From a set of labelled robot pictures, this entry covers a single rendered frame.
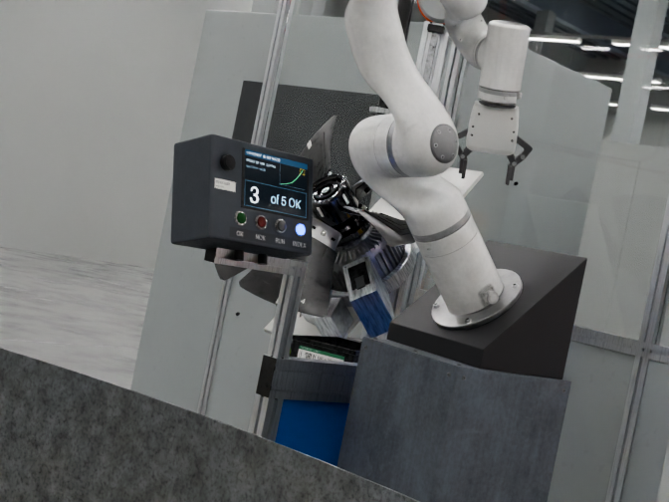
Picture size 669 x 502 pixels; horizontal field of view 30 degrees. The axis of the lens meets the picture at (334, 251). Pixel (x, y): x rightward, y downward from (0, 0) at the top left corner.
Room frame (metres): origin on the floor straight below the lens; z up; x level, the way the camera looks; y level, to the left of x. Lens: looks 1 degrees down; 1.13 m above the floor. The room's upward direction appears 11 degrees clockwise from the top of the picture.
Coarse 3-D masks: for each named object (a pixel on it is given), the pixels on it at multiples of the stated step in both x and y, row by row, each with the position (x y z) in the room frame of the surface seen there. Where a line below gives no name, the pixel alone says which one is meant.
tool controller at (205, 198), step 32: (192, 160) 2.26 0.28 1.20; (224, 160) 2.23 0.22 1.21; (256, 160) 2.30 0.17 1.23; (288, 160) 2.36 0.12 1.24; (192, 192) 2.25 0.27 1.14; (224, 192) 2.24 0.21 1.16; (288, 192) 2.35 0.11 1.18; (192, 224) 2.23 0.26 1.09; (224, 224) 2.23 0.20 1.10; (288, 224) 2.34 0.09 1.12; (288, 256) 2.39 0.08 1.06
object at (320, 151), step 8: (320, 128) 3.43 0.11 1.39; (328, 128) 3.38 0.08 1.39; (320, 136) 3.39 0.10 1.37; (328, 136) 3.35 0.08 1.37; (312, 144) 3.42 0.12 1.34; (320, 144) 3.37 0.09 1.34; (328, 144) 3.32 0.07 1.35; (304, 152) 3.45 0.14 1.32; (312, 152) 3.40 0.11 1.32; (320, 152) 3.34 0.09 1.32; (328, 152) 3.29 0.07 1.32; (320, 160) 3.32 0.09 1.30; (328, 160) 3.27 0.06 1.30; (320, 168) 3.30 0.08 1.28; (328, 168) 3.25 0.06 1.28; (320, 176) 3.29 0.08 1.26
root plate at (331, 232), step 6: (318, 222) 3.11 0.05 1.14; (312, 228) 3.10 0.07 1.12; (318, 228) 3.10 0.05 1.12; (324, 228) 3.11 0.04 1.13; (330, 228) 3.12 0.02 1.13; (312, 234) 3.09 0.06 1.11; (318, 234) 3.09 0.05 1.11; (330, 234) 3.11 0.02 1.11; (336, 234) 3.12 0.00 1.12; (324, 240) 3.09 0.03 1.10; (330, 240) 3.10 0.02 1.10; (336, 240) 3.11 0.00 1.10; (330, 246) 3.09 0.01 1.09
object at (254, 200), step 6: (246, 180) 2.28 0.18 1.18; (252, 180) 2.29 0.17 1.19; (246, 186) 2.28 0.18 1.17; (252, 186) 2.29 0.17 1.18; (258, 186) 2.30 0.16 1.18; (264, 186) 2.31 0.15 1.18; (246, 192) 2.27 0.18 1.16; (252, 192) 2.28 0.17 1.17; (258, 192) 2.30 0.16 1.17; (264, 192) 2.31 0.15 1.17; (246, 198) 2.27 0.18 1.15; (252, 198) 2.28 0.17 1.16; (258, 198) 2.29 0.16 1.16; (264, 198) 2.30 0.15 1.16; (246, 204) 2.27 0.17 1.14; (252, 204) 2.28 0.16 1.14; (258, 204) 2.29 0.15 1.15
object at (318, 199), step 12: (324, 180) 3.17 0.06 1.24; (336, 180) 3.15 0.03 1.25; (336, 192) 3.09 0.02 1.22; (348, 192) 3.11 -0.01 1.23; (324, 204) 3.08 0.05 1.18; (336, 204) 3.09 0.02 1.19; (348, 204) 3.11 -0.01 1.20; (360, 204) 3.21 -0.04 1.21; (324, 216) 3.11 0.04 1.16; (336, 216) 3.11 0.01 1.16; (348, 216) 3.12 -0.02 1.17; (336, 228) 3.15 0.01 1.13; (348, 228) 3.14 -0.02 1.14; (360, 228) 3.13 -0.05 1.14; (348, 240) 3.13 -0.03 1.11
